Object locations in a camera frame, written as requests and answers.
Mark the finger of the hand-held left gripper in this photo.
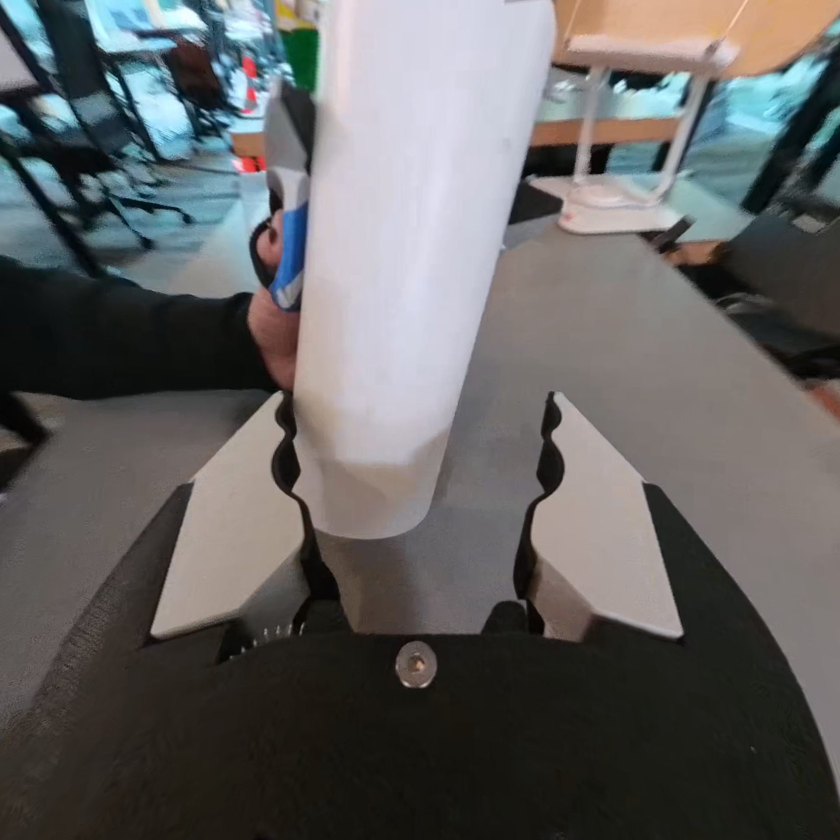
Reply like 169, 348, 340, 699
262, 82, 320, 198

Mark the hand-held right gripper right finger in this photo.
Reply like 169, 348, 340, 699
482, 391, 685, 643

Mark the person's left forearm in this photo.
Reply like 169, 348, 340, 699
0, 256, 277, 401

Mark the black office chair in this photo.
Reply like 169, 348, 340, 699
0, 0, 196, 263
169, 36, 232, 140

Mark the person's left hand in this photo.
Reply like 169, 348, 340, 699
248, 287, 303, 392

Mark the wooden book stand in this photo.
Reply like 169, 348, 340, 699
528, 0, 840, 235

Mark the white cylindrical bottle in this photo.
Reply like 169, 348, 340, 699
292, 0, 557, 540

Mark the green and yellow box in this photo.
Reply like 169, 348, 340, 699
279, 0, 320, 93

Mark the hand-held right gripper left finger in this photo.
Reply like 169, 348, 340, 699
150, 392, 349, 641

